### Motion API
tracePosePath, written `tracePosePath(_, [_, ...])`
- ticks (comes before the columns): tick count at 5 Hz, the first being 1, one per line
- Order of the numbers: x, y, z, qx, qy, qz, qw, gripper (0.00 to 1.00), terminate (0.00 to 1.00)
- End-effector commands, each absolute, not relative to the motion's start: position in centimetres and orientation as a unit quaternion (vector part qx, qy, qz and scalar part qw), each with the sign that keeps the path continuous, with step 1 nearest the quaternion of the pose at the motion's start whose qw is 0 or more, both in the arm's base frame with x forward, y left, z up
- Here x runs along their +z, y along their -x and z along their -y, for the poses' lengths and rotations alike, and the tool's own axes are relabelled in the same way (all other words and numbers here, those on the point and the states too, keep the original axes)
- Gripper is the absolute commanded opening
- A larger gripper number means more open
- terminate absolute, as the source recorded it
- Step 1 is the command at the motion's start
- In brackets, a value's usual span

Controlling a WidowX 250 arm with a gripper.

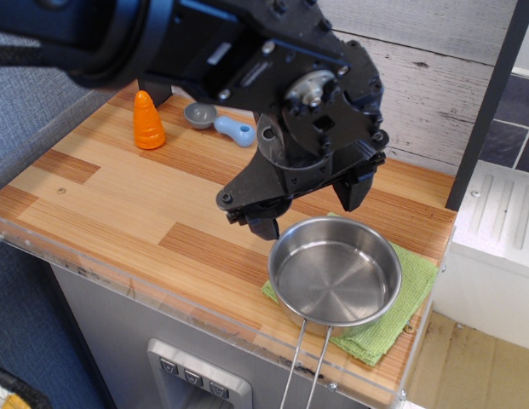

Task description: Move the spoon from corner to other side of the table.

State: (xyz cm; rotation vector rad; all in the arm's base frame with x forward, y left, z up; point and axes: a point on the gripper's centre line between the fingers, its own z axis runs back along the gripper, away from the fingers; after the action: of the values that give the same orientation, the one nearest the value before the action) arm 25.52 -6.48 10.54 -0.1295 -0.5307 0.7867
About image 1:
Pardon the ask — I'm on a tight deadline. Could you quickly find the dark left frame post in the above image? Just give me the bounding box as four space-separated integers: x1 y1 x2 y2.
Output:
137 78 173 107

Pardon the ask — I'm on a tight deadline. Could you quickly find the green cloth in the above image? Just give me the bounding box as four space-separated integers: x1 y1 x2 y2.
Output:
261 211 440 367

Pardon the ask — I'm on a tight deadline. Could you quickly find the white ribbed side unit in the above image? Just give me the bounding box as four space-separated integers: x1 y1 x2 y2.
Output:
433 161 529 349

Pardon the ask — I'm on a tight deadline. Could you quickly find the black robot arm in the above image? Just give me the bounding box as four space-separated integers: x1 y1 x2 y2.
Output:
0 1 388 240

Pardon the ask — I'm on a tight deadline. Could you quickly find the dark right frame post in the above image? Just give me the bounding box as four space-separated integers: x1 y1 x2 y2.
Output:
446 0 529 211

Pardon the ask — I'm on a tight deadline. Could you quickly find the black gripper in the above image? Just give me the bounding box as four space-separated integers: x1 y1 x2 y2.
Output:
206 1 388 240

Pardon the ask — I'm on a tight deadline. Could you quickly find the grey control panel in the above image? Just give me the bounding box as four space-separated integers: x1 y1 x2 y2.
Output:
147 338 253 408

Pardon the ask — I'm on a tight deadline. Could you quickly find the orange toy carrot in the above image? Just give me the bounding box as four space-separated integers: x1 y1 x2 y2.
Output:
133 90 166 150

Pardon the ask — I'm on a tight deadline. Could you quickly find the clear acrylic table edge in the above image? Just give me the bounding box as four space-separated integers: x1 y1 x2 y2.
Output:
0 215 457 409

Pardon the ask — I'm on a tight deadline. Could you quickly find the stainless steel pot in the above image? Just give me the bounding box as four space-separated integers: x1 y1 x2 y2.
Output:
267 216 404 409

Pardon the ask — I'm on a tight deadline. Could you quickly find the grey and blue spoon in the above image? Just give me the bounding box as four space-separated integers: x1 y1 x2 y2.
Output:
183 102 256 147

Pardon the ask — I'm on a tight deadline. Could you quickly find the dark frame post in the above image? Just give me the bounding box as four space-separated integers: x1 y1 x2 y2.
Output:
137 78 173 107
446 0 529 211

